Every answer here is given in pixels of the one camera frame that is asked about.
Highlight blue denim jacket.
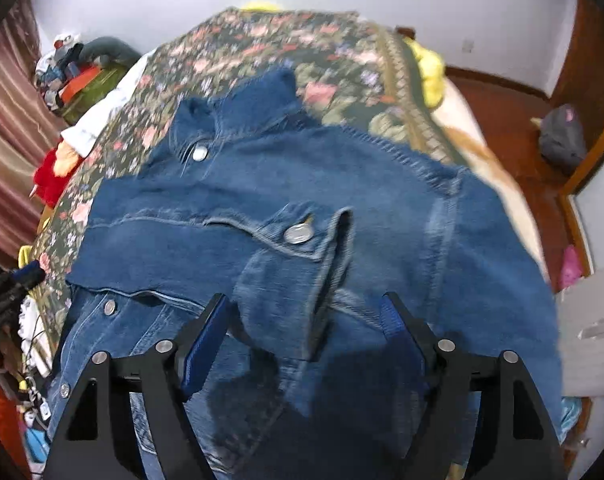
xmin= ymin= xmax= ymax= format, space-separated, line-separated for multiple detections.
xmin=47 ymin=68 xmax=562 ymax=479

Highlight red plush toy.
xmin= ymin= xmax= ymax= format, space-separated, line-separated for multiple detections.
xmin=32 ymin=140 xmax=84 ymax=208

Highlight striped pink curtain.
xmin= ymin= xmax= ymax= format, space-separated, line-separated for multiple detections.
xmin=0 ymin=0 xmax=66 ymax=268

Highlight white folded garment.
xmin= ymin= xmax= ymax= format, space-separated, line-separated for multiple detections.
xmin=61 ymin=50 xmax=156 ymax=158

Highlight white drawer cabinet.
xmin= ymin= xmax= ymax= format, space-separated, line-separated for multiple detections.
xmin=557 ymin=270 xmax=604 ymax=398

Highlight orange box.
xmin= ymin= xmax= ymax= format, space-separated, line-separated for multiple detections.
xmin=58 ymin=66 xmax=101 ymax=104

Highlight green storage box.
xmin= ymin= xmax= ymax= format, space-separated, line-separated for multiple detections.
xmin=61 ymin=64 xmax=128 ymax=126

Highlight grey plush cushion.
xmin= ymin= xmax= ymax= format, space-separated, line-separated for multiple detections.
xmin=78 ymin=37 xmax=142 ymax=67

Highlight grey bag on floor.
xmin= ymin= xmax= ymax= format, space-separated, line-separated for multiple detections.
xmin=538 ymin=104 xmax=587 ymax=172

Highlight yellow blanket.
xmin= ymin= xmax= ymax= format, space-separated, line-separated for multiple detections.
xmin=240 ymin=0 xmax=445 ymax=110

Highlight floral bedspread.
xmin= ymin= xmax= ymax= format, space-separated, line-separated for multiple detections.
xmin=28 ymin=6 xmax=472 ymax=340

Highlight white wall socket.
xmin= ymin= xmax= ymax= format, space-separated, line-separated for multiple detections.
xmin=462 ymin=39 xmax=474 ymax=53

